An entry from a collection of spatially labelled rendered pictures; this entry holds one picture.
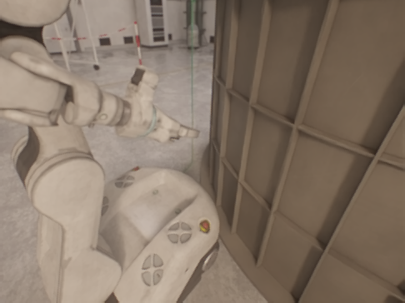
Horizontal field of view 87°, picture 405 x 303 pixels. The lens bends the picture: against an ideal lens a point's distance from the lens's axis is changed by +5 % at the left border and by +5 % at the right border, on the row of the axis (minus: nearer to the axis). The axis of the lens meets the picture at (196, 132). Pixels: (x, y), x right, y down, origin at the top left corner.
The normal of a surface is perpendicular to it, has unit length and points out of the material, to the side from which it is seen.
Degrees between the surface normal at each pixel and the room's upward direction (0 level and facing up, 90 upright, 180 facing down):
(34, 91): 96
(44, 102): 102
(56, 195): 90
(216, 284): 0
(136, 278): 37
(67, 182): 90
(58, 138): 90
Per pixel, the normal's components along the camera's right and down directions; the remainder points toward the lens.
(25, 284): 0.00, -0.87
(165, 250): -0.42, -0.46
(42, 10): 0.76, 0.53
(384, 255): -0.64, 0.38
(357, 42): -0.79, 0.30
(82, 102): 0.74, 0.28
